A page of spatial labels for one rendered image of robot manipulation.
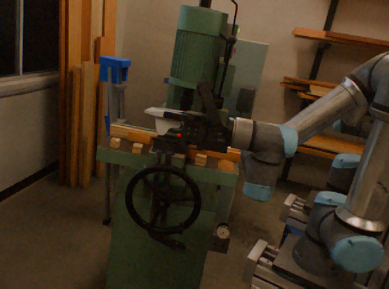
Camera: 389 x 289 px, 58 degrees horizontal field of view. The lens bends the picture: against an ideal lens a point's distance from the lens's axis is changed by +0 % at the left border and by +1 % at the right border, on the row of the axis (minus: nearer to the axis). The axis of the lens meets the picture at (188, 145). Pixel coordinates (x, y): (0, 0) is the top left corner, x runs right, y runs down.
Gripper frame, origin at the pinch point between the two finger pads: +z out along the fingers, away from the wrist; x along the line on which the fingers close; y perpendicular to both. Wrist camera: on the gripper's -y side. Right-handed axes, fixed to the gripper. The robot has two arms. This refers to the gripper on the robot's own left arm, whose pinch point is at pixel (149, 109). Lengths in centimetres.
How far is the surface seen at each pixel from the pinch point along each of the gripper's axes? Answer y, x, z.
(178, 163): 24, 47, -8
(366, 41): -61, 223, -142
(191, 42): -22, 59, -5
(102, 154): 29, 59, 24
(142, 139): 22, 73, 10
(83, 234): 106, 136, 48
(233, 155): 22, 71, -32
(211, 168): 26, 57, -22
